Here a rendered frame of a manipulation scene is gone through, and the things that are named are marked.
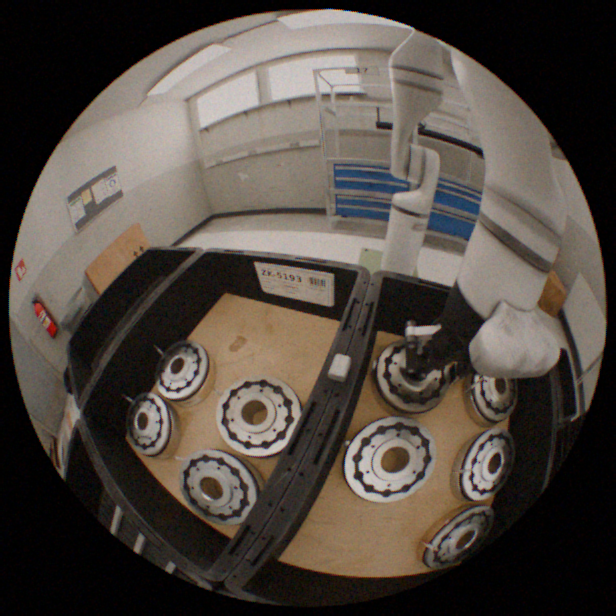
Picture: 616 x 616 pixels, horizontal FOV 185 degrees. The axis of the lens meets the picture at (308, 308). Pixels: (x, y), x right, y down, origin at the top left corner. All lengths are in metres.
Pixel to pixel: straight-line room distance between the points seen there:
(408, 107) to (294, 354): 0.44
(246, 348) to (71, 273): 2.88
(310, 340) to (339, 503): 0.23
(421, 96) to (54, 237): 3.14
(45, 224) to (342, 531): 3.22
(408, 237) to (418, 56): 0.40
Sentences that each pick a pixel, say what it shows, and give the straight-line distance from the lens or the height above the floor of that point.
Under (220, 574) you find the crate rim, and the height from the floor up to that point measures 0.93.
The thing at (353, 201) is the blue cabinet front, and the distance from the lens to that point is 2.09.
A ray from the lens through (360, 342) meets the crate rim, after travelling 0.18.
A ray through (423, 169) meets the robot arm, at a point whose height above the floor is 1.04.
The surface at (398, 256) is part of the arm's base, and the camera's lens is 0.49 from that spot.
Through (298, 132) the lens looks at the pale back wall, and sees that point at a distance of 3.05.
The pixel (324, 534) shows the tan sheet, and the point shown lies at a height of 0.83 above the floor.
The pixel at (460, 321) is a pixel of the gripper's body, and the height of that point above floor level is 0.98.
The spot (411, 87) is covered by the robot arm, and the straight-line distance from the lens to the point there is 0.38.
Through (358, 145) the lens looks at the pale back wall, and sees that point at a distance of 2.86.
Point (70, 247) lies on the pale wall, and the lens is 3.05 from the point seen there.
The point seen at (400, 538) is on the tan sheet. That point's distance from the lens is 0.29.
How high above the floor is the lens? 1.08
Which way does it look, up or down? 46 degrees down
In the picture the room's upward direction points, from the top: 8 degrees counter-clockwise
